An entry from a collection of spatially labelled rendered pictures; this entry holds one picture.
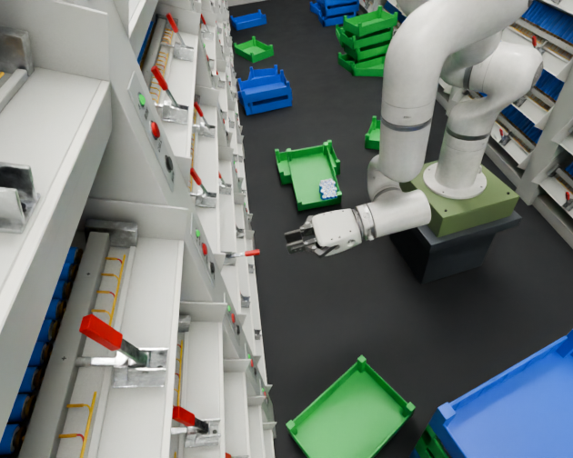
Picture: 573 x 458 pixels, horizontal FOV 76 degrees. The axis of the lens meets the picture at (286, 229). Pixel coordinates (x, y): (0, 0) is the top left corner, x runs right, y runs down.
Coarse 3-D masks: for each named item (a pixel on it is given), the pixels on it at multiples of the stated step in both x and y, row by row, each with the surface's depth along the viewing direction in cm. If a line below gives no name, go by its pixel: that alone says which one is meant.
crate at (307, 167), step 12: (324, 144) 175; (288, 156) 178; (300, 156) 182; (312, 156) 182; (324, 156) 181; (300, 168) 179; (312, 168) 179; (324, 168) 178; (300, 180) 176; (312, 180) 176; (324, 180) 175; (336, 180) 169; (300, 192) 173; (312, 192) 173; (300, 204) 165; (312, 204) 167; (324, 204) 168
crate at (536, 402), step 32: (544, 352) 62; (480, 384) 60; (512, 384) 64; (544, 384) 64; (448, 416) 55; (480, 416) 61; (512, 416) 61; (544, 416) 60; (448, 448) 58; (480, 448) 58; (512, 448) 58; (544, 448) 57
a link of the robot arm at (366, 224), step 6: (366, 204) 85; (360, 210) 84; (366, 210) 83; (360, 216) 83; (366, 216) 82; (360, 222) 84; (366, 222) 82; (372, 222) 82; (366, 228) 83; (372, 228) 83; (366, 234) 84; (372, 234) 84; (366, 240) 86
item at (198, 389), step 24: (192, 312) 54; (216, 312) 55; (192, 336) 54; (216, 336) 55; (192, 360) 52; (216, 360) 53; (192, 384) 49; (216, 384) 50; (192, 408) 47; (216, 408) 48; (192, 432) 43; (216, 432) 46; (192, 456) 43; (216, 456) 44
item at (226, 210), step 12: (228, 156) 118; (228, 168) 116; (228, 180) 112; (228, 204) 104; (228, 216) 101; (228, 228) 97; (228, 240) 94; (228, 276) 86; (228, 288) 84; (240, 312) 80
